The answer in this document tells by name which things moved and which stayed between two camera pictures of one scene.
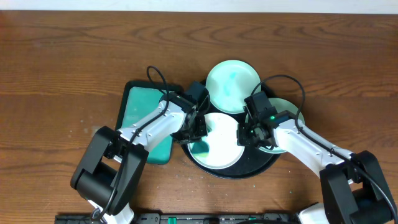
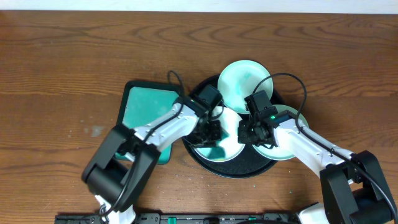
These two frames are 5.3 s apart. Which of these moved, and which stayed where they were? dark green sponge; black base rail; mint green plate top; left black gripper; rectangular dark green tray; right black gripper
Moved: left black gripper; dark green sponge; mint green plate top
Stayed: rectangular dark green tray; right black gripper; black base rail
